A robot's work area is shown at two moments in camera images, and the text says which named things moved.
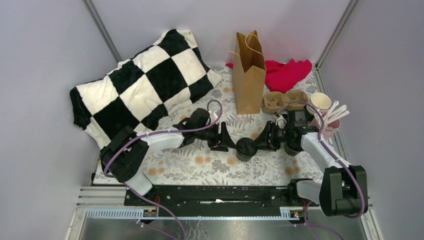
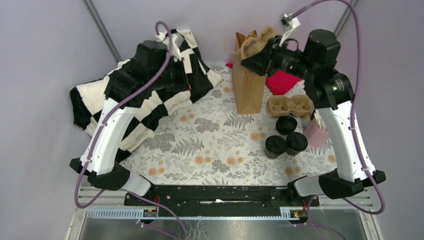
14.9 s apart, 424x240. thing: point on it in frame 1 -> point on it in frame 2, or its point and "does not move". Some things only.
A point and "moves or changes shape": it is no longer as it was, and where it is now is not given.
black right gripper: [262, 140] -> [264, 63]
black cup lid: [246, 147] moves or changes shape
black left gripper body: [211, 134] -> [177, 80]
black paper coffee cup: [292, 149] does not move
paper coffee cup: [246, 148] moves or changes shape
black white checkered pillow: [136, 94] does not move
